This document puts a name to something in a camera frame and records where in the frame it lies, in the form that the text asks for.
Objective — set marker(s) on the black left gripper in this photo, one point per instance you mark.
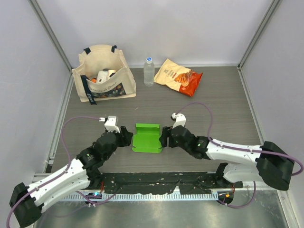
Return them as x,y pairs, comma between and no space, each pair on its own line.
126,135

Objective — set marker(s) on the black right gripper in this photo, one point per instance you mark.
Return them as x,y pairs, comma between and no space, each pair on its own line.
166,133

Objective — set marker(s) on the green paper box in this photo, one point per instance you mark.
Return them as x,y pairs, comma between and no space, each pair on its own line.
146,139

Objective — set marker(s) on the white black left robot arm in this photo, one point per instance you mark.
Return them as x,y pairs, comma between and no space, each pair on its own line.
29,202

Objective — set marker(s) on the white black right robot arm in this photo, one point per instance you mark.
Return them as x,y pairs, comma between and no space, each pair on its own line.
267,163

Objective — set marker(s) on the white box in bag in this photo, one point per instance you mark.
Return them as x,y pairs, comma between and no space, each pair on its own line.
102,76

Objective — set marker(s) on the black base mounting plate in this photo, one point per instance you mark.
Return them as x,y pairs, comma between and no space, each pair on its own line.
160,183

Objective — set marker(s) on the orange beige snack bag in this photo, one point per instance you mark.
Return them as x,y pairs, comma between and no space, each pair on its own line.
178,78

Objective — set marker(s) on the orange item in bag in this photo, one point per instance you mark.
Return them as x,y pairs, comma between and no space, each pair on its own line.
94,80

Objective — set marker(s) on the beige canvas tote bag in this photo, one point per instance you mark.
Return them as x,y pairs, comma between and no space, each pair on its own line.
120,82

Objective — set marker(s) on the clear plastic water bottle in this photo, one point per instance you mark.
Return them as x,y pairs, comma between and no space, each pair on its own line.
149,72

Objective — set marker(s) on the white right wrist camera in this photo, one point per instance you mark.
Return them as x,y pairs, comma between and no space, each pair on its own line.
179,119

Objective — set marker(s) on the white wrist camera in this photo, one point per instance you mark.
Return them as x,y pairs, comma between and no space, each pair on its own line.
110,123
179,119

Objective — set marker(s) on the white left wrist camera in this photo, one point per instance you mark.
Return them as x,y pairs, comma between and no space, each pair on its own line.
110,123

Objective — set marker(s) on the white slotted cable duct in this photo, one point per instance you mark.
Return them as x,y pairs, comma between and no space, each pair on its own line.
175,196

